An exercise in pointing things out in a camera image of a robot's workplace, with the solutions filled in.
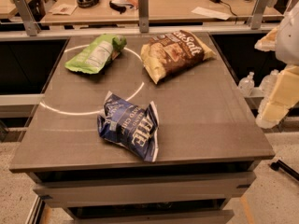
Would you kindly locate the clear plastic water bottle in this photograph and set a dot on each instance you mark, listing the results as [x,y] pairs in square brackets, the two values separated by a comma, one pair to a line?
[246,84]

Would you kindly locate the metal bracket middle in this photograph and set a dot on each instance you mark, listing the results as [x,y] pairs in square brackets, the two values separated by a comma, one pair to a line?
[143,15]

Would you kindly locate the white paper sheet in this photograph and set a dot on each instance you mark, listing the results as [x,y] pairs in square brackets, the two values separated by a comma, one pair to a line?
[211,13]

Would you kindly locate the green rice chip bag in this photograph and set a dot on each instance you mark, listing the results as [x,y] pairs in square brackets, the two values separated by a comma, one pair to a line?
[102,51]

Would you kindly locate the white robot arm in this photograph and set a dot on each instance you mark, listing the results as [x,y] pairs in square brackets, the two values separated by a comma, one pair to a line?
[287,40]

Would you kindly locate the blue potato chip bag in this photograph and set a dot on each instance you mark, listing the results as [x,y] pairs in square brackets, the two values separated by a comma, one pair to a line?
[130,126]

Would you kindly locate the metal bracket right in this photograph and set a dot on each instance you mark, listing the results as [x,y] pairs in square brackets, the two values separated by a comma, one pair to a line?
[255,20]

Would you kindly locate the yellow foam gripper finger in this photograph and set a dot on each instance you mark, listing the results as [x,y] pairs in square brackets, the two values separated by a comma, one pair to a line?
[281,94]
[268,42]

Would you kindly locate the paper card on desk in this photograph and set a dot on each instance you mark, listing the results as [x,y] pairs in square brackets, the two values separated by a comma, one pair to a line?
[63,9]

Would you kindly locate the black sunglasses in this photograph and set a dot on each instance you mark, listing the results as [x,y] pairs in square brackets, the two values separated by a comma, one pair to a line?
[119,6]

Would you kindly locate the brown sea salt chip bag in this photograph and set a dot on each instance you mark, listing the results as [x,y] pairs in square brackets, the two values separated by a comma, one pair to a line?
[167,54]

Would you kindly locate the metal bracket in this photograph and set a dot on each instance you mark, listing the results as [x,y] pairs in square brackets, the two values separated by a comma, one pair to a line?
[143,15]
[31,26]
[255,20]

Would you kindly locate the metal bracket left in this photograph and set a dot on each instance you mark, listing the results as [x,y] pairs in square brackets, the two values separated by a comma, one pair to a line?
[31,26]

